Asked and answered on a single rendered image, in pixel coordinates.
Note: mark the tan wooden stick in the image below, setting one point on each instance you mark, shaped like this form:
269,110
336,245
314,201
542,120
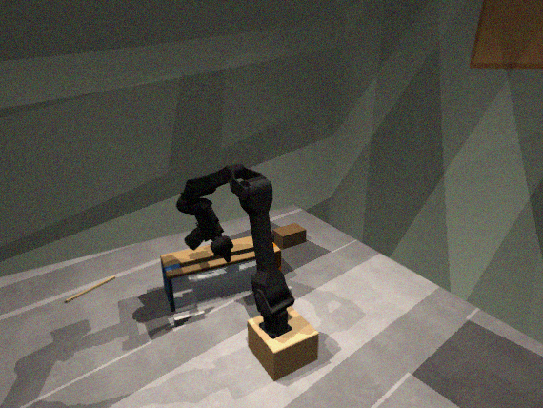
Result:
89,289

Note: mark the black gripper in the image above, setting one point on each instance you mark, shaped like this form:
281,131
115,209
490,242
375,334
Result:
221,245

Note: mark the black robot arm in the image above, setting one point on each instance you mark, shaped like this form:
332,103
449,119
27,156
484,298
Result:
272,294

